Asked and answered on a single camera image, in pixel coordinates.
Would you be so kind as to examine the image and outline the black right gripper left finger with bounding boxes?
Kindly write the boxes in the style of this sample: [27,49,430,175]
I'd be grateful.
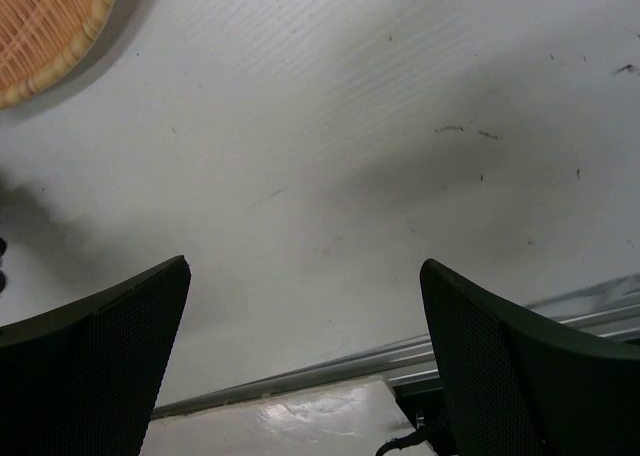
[1,256,191,455]

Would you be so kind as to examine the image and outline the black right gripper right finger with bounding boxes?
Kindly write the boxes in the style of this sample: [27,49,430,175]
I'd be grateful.
[420,259,639,455]

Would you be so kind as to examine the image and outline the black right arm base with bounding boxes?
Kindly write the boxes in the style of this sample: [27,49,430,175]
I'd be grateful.
[376,377,458,455]

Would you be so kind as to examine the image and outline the woven triangular fruit bowl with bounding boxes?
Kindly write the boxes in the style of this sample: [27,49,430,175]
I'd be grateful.
[1,0,115,109]

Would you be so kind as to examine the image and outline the aluminium front rail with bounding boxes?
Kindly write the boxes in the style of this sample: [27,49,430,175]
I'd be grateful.
[152,274,639,420]

